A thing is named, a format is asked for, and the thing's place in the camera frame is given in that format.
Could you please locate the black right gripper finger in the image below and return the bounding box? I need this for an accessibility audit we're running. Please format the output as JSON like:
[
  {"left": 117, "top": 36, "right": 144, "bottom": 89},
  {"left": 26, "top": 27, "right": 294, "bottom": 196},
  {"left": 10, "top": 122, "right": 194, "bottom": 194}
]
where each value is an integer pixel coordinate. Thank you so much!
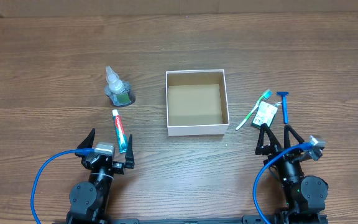
[
  {"left": 283, "top": 124, "right": 306, "bottom": 149},
  {"left": 255, "top": 123, "right": 282, "bottom": 156}
]

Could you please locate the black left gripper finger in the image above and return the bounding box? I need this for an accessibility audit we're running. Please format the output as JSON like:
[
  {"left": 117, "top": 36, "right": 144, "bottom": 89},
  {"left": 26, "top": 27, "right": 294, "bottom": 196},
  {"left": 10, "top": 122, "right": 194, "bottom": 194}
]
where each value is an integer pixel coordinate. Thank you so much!
[
  {"left": 77, "top": 128, "right": 96, "bottom": 149},
  {"left": 124, "top": 135, "right": 135, "bottom": 169}
]

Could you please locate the green white floss packet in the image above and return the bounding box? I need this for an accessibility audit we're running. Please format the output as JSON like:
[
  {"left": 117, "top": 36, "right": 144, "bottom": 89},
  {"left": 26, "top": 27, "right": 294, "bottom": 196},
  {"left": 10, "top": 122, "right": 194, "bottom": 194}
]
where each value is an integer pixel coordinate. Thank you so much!
[{"left": 251, "top": 101, "right": 278, "bottom": 128}]

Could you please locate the blue disposable razor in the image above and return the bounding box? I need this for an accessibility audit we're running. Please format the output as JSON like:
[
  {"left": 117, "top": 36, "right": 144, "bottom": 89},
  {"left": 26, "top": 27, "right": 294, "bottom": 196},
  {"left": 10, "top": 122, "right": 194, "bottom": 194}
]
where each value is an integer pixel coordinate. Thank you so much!
[{"left": 276, "top": 91, "right": 289, "bottom": 124}]

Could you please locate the green white toothbrush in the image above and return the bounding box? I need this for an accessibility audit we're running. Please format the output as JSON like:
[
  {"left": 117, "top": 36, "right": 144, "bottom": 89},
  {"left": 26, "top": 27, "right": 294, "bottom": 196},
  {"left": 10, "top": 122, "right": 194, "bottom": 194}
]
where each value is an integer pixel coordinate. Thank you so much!
[{"left": 235, "top": 89, "right": 272, "bottom": 131}]

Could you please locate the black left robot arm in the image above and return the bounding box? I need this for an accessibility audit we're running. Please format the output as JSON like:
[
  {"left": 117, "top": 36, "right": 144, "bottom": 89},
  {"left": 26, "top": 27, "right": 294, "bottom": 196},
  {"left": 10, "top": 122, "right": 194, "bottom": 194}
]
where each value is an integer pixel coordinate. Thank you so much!
[{"left": 65, "top": 129, "right": 135, "bottom": 224}]

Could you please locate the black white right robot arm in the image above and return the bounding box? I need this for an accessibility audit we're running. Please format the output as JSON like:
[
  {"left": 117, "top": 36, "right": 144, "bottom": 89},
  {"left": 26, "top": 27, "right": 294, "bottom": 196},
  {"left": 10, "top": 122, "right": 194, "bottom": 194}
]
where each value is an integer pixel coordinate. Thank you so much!
[{"left": 252, "top": 123, "right": 329, "bottom": 223}]

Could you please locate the red green toothpaste tube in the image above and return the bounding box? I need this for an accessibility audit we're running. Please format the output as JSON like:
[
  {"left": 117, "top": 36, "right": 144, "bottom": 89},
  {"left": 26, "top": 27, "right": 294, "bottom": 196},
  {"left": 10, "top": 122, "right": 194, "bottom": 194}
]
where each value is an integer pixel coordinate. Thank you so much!
[{"left": 112, "top": 110, "right": 127, "bottom": 153}]

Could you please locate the clear soap pump bottle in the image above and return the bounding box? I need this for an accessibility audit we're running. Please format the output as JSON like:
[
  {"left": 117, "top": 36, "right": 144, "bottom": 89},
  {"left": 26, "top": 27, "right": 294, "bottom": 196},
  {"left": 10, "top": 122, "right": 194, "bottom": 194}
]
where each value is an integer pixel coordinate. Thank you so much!
[{"left": 104, "top": 66, "right": 135, "bottom": 107}]

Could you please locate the white cardboard box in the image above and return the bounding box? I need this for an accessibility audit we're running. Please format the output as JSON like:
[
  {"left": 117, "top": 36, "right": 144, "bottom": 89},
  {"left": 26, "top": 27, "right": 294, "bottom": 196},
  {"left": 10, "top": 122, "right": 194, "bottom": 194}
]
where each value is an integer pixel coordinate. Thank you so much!
[{"left": 165, "top": 69, "right": 230, "bottom": 136}]

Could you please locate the blue left camera cable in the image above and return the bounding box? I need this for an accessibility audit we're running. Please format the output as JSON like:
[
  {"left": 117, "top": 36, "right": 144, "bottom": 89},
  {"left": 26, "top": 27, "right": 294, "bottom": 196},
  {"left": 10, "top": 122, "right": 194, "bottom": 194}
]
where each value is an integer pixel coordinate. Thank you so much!
[{"left": 30, "top": 148, "right": 96, "bottom": 224}]

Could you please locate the blue camera cable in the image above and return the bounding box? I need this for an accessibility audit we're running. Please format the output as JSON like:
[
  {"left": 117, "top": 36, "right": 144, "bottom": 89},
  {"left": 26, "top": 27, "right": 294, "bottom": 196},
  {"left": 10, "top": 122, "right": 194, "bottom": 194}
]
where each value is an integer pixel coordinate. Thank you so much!
[
  {"left": 252, "top": 142, "right": 313, "bottom": 224},
  {"left": 30, "top": 148, "right": 96, "bottom": 224}
]

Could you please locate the blue right camera cable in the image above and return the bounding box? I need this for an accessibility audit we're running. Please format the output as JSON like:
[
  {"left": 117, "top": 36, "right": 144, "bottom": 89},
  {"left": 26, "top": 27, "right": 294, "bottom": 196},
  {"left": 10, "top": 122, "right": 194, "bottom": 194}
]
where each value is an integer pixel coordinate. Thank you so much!
[{"left": 252, "top": 142, "right": 313, "bottom": 224}]

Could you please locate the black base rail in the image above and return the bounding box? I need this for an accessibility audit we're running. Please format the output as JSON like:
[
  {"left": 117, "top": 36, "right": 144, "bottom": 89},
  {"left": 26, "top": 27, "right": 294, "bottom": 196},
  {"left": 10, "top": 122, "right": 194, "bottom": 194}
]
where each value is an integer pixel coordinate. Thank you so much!
[{"left": 53, "top": 213, "right": 329, "bottom": 224}]

